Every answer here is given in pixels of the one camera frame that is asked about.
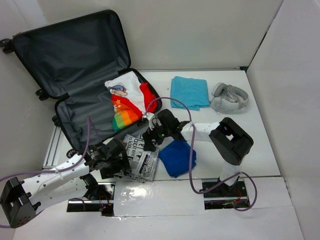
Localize dark blue towel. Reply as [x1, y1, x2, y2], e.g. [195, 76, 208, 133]
[158, 140, 191, 178]

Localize dark grey hardshell suitcase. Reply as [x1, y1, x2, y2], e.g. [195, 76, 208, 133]
[0, 9, 163, 163]

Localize newspaper print cloth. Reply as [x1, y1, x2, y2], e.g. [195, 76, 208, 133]
[114, 134, 160, 183]

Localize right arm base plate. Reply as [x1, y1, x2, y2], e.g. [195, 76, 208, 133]
[203, 180, 251, 210]

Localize rainbow cartoon white shirt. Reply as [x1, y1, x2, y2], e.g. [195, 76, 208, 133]
[104, 71, 158, 132]

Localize white grey headphones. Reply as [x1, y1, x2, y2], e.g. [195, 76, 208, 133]
[210, 82, 250, 114]

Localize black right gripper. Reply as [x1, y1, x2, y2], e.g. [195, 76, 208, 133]
[142, 118, 172, 152]

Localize light blue shirt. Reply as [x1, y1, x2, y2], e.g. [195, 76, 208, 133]
[170, 76, 210, 111]

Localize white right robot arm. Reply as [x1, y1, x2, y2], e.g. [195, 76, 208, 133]
[142, 109, 254, 196]

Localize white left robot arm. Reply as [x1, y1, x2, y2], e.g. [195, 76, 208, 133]
[0, 139, 130, 229]

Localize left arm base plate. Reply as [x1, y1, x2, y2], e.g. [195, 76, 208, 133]
[66, 182, 116, 217]

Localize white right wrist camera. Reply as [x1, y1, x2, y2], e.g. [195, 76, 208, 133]
[142, 112, 156, 126]

